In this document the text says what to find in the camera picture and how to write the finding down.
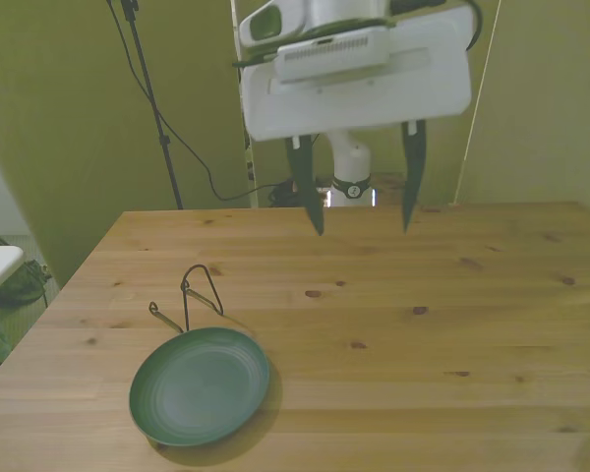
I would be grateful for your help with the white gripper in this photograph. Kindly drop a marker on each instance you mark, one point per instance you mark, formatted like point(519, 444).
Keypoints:
point(364, 103)

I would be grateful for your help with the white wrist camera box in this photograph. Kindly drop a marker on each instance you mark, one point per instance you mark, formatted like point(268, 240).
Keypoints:
point(334, 51)

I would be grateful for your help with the dark green bag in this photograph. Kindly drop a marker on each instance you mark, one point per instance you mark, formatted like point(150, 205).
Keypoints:
point(22, 282)

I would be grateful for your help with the black tripod stand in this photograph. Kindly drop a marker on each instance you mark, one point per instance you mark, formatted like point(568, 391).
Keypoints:
point(150, 93)

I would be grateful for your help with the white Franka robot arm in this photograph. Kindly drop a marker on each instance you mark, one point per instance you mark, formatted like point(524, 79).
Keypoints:
point(351, 162)

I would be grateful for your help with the thin white slanted rod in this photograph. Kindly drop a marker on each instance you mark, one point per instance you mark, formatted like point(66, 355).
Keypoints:
point(477, 103)

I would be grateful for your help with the white vertical partition strip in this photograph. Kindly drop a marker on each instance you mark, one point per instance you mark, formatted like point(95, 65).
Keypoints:
point(236, 29)

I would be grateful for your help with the green round plate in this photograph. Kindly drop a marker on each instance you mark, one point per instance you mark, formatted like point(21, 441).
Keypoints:
point(199, 388)

